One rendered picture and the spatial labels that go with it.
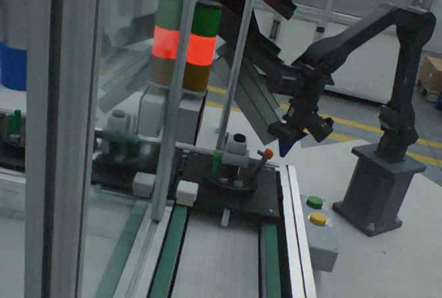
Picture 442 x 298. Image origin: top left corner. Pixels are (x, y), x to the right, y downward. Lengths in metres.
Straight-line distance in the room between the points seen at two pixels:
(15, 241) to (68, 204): 0.81
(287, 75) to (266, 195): 0.31
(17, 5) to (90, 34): 1.50
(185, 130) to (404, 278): 0.68
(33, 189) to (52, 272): 0.06
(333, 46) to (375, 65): 4.24
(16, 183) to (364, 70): 4.53
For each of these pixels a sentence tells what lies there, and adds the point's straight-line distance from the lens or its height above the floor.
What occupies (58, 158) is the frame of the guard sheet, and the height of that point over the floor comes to 1.41.
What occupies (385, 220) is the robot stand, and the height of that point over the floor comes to 0.90.
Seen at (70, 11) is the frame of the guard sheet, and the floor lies 1.49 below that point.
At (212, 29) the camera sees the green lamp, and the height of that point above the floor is 1.38.
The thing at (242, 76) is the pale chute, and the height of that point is 1.13.
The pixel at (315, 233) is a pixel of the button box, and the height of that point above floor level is 0.96.
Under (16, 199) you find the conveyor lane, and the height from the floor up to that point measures 0.91.
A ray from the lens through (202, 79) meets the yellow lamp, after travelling 0.83.
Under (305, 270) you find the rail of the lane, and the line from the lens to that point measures 0.96.
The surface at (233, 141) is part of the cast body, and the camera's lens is 1.09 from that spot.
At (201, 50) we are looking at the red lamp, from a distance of 0.81.
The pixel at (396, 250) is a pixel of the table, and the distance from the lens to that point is 1.33.
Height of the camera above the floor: 1.55
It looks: 24 degrees down
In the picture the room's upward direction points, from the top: 12 degrees clockwise
